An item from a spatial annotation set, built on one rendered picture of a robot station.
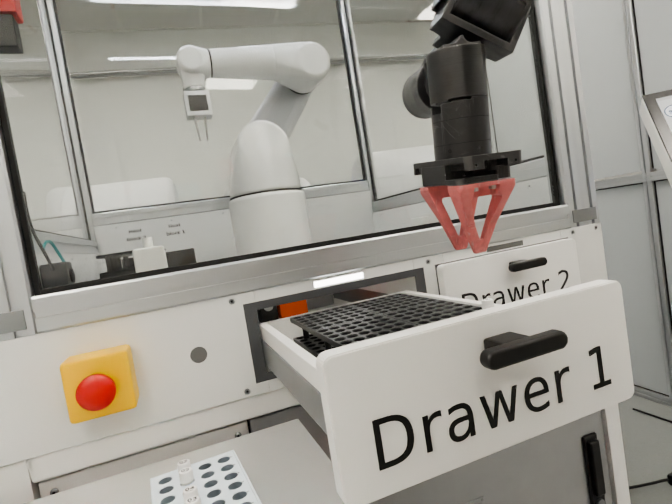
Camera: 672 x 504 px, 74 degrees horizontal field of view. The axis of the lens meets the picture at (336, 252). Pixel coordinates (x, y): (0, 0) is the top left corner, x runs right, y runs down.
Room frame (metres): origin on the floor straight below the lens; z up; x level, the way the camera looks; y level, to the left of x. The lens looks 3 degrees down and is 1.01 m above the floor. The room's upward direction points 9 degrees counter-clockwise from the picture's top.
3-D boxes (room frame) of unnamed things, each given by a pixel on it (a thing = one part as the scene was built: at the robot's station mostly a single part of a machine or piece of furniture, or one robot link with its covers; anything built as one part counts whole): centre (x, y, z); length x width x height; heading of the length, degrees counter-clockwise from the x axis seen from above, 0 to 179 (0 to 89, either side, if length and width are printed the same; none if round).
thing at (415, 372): (0.36, -0.11, 0.87); 0.29 x 0.02 x 0.11; 110
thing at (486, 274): (0.76, -0.30, 0.87); 0.29 x 0.02 x 0.11; 110
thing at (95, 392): (0.50, 0.29, 0.88); 0.04 x 0.03 x 0.04; 110
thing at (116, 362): (0.53, 0.30, 0.88); 0.07 x 0.05 x 0.07; 110
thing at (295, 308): (1.02, 0.14, 0.86); 0.11 x 0.04 x 0.06; 110
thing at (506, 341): (0.33, -0.12, 0.91); 0.07 x 0.04 x 0.01; 110
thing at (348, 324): (0.54, -0.04, 0.87); 0.22 x 0.18 x 0.06; 20
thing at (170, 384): (1.12, 0.13, 0.87); 1.02 x 0.95 x 0.14; 110
